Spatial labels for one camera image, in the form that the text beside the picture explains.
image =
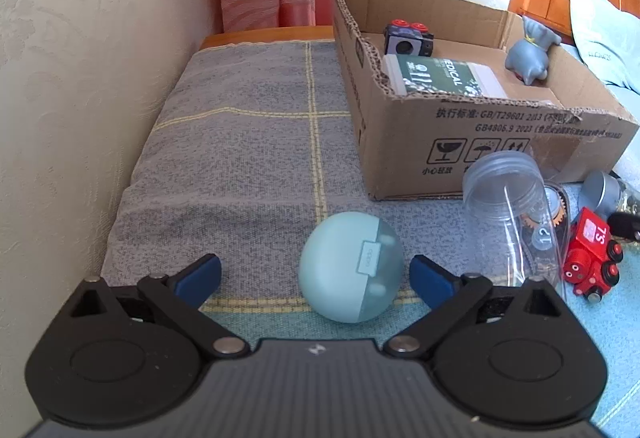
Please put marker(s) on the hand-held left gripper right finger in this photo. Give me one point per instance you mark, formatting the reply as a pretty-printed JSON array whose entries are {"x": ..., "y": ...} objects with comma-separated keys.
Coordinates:
[{"x": 430, "y": 275}]

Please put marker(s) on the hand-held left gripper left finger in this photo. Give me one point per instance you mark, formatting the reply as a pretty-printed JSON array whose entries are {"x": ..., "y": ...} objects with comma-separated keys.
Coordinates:
[{"x": 200, "y": 275}]

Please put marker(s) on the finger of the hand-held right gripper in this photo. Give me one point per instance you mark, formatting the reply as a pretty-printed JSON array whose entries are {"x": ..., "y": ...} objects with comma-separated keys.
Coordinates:
[{"x": 626, "y": 224}]

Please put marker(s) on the light green earbud case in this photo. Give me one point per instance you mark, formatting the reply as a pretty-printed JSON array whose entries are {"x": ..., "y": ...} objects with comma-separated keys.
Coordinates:
[{"x": 345, "y": 268}]

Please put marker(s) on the cardboard box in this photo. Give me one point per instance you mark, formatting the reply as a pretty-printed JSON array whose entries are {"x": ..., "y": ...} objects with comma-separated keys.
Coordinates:
[{"x": 410, "y": 137}]

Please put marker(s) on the grey elephant toy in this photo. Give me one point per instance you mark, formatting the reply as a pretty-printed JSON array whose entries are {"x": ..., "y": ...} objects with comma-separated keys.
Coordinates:
[{"x": 530, "y": 52}]

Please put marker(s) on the white cotton swab box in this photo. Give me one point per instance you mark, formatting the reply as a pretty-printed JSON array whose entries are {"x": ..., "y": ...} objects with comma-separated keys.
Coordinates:
[{"x": 440, "y": 75}]

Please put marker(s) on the black cube with red buttons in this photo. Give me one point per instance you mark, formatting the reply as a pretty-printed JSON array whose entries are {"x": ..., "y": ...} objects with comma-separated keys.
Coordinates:
[{"x": 407, "y": 40}]

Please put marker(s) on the silver round tin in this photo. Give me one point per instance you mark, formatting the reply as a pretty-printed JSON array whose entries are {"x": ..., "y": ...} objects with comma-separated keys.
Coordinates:
[{"x": 600, "y": 192}]

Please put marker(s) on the red toy train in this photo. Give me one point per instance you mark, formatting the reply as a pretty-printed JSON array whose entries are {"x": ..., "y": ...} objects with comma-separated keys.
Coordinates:
[{"x": 592, "y": 253}]

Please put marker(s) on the clear zip bag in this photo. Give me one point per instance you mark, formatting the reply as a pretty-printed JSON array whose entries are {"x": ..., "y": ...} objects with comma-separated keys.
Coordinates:
[{"x": 552, "y": 228}]

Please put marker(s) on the clear plastic jar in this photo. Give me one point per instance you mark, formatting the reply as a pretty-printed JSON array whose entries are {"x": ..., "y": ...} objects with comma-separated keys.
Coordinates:
[{"x": 500, "y": 188}]

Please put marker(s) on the plaid blanket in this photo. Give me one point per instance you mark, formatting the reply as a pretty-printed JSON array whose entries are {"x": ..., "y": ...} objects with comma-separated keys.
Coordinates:
[{"x": 240, "y": 157}]

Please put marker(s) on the blue floral pillow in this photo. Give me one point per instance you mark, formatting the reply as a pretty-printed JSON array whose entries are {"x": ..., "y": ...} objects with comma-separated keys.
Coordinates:
[{"x": 605, "y": 27}]

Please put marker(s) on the wooden table edge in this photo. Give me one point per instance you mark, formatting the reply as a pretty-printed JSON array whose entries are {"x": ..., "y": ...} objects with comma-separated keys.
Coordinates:
[{"x": 265, "y": 35}]

